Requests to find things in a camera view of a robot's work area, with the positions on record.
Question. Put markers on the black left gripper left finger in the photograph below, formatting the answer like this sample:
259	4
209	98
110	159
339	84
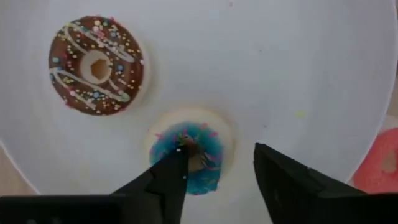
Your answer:
161	193

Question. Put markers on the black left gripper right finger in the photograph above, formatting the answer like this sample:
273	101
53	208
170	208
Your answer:
286	186

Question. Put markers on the blue frosted sprinkle donut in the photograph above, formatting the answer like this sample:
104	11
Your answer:
208	146

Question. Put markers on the coral red frosted donut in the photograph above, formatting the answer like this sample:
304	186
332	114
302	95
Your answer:
379	161

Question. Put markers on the chocolate frosted sprinkle donut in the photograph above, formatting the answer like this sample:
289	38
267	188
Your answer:
77	87

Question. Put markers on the white round plate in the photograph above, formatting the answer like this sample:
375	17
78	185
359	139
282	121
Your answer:
248	62

